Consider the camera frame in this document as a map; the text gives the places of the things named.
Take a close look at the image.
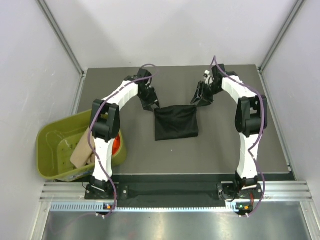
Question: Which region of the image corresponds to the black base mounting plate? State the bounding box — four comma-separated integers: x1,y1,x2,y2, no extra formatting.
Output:
84,173,241,201

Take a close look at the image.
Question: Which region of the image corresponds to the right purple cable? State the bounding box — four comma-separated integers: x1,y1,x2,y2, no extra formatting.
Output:
211,55,267,218

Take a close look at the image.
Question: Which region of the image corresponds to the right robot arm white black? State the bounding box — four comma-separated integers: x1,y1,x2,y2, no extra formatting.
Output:
191,64,268,198

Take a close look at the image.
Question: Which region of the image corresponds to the grey slotted cable duct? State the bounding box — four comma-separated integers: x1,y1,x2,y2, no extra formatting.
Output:
50,202,251,213

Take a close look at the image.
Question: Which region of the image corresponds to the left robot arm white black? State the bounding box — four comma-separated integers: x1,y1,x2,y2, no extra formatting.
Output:
87,67,160,199

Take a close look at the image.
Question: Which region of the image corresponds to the black t shirt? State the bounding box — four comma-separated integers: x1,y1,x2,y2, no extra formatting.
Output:
154,105,199,141

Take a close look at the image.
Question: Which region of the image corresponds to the beige t shirt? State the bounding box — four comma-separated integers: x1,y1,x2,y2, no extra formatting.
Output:
70,128,96,169

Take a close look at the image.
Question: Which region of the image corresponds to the aluminium corner post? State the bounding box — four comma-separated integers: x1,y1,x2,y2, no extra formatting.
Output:
35,0,85,76
257,0,306,74

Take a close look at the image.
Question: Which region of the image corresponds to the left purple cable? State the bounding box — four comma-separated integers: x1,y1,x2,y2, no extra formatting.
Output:
86,64,159,218

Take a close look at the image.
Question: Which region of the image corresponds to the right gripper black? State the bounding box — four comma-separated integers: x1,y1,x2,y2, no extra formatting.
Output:
191,81,224,108

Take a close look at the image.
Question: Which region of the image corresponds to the orange t shirt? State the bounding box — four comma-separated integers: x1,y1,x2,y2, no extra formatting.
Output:
112,134,121,156

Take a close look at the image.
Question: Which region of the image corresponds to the purple cable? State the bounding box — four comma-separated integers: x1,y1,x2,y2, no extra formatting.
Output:
86,64,159,218
211,55,267,218

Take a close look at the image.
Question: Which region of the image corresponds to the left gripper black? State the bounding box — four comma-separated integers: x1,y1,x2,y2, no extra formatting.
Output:
137,86,160,112

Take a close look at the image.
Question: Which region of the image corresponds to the aluminium frame rail front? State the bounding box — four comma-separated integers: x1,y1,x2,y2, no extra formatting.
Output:
40,181,313,202

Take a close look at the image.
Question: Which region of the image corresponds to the right aluminium corner post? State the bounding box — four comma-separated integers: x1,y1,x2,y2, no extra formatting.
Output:
257,0,306,74

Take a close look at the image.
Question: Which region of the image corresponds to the olive green plastic bin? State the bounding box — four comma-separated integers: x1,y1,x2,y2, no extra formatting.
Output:
36,108,128,181

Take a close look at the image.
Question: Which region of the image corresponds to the left aluminium corner post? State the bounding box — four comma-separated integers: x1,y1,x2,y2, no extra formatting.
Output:
35,0,85,76

